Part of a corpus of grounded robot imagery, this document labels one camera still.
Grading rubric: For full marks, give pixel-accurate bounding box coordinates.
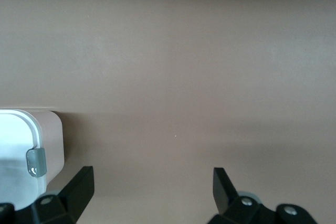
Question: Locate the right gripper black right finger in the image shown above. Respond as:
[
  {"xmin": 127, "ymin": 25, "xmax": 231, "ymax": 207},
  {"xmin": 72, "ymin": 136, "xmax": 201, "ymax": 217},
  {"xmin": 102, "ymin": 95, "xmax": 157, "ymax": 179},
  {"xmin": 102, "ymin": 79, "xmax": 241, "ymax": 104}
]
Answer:
[{"xmin": 209, "ymin": 167, "xmax": 278, "ymax": 224}]

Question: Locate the white plastic box lid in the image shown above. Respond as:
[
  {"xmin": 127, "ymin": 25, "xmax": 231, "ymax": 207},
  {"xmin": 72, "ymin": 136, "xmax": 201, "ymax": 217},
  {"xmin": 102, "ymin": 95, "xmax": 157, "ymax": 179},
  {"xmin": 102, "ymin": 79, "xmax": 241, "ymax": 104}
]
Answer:
[{"xmin": 0, "ymin": 108, "xmax": 46, "ymax": 207}]

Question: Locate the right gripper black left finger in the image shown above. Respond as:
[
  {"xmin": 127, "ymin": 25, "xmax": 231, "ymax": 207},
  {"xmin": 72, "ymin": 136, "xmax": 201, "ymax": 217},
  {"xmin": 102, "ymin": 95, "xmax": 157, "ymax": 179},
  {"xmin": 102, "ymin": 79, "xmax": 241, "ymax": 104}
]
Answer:
[{"xmin": 15, "ymin": 165, "xmax": 95, "ymax": 224}]

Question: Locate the pink translucent plastic box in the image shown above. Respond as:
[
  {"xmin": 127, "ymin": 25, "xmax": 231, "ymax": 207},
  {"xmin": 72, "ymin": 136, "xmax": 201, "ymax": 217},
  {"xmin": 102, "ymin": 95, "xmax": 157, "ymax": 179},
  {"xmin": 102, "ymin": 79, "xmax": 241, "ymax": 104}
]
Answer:
[{"xmin": 28, "ymin": 110, "xmax": 66, "ymax": 186}]

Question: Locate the grey lid latch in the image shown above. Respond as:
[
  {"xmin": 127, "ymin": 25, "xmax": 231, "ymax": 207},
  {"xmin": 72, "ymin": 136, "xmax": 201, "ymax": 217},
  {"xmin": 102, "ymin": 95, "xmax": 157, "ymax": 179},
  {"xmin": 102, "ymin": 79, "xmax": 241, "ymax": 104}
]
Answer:
[{"xmin": 25, "ymin": 147, "xmax": 48, "ymax": 178}]

